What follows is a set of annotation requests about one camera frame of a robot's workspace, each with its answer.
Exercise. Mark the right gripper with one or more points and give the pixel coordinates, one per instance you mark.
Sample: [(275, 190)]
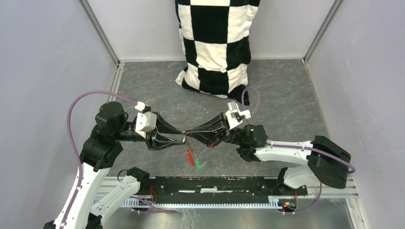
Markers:
[(213, 132)]

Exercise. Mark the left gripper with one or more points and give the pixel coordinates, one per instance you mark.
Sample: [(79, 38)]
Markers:
[(165, 127)]

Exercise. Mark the red key tag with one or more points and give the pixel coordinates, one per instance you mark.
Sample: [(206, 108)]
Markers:
[(190, 158)]

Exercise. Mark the green key tag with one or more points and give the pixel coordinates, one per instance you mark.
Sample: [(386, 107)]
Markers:
[(197, 164)]

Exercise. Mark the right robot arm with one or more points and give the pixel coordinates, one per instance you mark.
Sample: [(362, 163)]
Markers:
[(318, 161)]

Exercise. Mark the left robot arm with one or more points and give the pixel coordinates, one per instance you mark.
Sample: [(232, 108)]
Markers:
[(98, 155)]

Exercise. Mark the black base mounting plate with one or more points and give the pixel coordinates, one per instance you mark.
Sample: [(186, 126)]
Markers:
[(216, 198)]

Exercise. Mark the black white checkered pillow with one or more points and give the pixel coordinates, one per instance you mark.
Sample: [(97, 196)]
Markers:
[(214, 36)]

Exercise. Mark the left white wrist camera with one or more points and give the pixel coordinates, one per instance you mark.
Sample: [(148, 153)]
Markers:
[(145, 119)]

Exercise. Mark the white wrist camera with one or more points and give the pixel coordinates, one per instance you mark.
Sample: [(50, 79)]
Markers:
[(145, 119), (234, 116)]

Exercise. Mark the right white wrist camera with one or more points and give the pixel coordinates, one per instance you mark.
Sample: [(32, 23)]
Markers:
[(234, 116)]

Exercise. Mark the white slotted cable duct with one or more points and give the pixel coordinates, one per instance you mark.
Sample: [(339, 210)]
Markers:
[(272, 204)]

